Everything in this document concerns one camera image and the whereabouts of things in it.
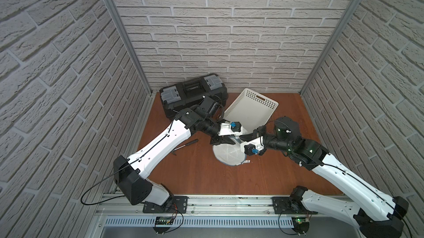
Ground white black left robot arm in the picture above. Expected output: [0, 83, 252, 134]
[113, 97, 248, 206]

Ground left controller board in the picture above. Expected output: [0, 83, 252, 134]
[153, 217, 175, 234]

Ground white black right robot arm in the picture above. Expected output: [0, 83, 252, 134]
[242, 117, 409, 238]

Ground right aluminium corner post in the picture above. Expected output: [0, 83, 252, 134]
[299, 0, 362, 97]

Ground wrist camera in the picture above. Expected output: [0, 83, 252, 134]
[218, 122, 248, 137]
[241, 140, 266, 156]

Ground white perforated plastic basket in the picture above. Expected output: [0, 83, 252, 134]
[224, 88, 279, 133]

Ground black handled hammer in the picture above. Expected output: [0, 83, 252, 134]
[171, 139, 199, 155]

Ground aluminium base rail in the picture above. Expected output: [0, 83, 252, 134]
[85, 192, 362, 238]

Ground black plastic toolbox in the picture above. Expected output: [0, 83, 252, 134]
[160, 74, 228, 120]

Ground left aluminium corner post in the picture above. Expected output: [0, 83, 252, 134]
[103, 0, 152, 96]

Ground aluminium corner post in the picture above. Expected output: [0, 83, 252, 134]
[299, 0, 362, 97]
[103, 0, 152, 96]

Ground controller board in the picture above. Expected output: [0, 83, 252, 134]
[291, 218, 310, 235]
[153, 217, 175, 234]

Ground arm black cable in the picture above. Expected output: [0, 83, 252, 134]
[80, 168, 133, 206]
[394, 204, 414, 238]

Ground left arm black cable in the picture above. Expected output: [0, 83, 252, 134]
[80, 168, 133, 206]

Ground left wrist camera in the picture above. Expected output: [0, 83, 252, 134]
[218, 122, 248, 137]

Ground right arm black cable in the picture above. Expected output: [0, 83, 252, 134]
[394, 204, 414, 238]

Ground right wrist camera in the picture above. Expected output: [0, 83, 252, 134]
[241, 140, 266, 156]

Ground right controller board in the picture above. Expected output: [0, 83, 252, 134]
[291, 218, 310, 235]

